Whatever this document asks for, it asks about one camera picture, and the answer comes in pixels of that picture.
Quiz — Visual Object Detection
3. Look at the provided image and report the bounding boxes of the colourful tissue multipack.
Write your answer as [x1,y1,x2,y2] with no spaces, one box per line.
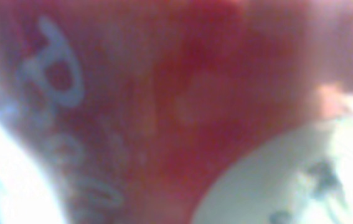
[0,1,353,223]

